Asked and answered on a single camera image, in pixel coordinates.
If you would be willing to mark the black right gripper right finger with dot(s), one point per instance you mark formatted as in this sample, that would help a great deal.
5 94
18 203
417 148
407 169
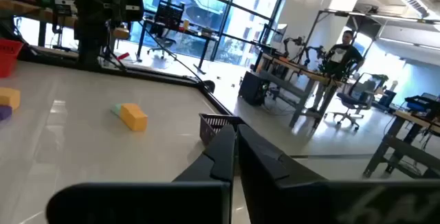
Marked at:
268 176

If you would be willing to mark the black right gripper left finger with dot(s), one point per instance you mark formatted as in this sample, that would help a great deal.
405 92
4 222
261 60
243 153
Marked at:
213 169

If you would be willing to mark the orange foam block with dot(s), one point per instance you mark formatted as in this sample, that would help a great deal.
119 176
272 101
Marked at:
134 117
9 97

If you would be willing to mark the teal foam block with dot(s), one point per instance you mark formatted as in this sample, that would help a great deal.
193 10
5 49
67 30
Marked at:
115 109

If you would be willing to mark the black desktop robot arm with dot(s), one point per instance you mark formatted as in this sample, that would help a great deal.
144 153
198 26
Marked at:
318 52
292 43

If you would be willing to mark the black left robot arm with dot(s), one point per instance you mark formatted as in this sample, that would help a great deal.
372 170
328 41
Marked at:
91 28

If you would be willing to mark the black plastic basket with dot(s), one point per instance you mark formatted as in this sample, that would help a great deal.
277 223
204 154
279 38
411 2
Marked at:
211 126

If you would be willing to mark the black equipment case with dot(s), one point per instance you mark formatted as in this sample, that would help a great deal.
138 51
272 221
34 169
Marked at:
252 88

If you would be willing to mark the wooden desk with metal legs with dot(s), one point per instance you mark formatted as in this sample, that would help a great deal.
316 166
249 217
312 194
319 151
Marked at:
292 86

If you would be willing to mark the blue office chair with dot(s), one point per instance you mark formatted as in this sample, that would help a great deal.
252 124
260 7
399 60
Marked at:
347 100

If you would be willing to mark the black standing desk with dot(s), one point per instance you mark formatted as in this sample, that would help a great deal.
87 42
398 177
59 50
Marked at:
205 54

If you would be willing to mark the black office chair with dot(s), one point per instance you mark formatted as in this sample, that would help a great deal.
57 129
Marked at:
161 42

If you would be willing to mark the person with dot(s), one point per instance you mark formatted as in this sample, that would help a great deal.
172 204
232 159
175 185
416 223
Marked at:
340 55

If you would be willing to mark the red tape piece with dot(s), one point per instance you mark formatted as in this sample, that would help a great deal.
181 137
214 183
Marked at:
123 56

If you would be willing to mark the yellow cup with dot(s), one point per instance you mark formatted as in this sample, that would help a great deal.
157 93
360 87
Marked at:
186 24

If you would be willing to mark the blue device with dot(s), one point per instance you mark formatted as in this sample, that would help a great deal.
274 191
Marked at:
417 105

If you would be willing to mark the red plastic basket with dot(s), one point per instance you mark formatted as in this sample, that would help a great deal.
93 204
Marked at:
8 59

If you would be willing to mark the long wooden workbench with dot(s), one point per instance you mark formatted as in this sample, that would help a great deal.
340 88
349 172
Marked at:
20 9

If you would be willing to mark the wooden desk with dark frame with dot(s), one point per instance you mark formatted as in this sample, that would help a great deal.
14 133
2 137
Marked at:
405 148

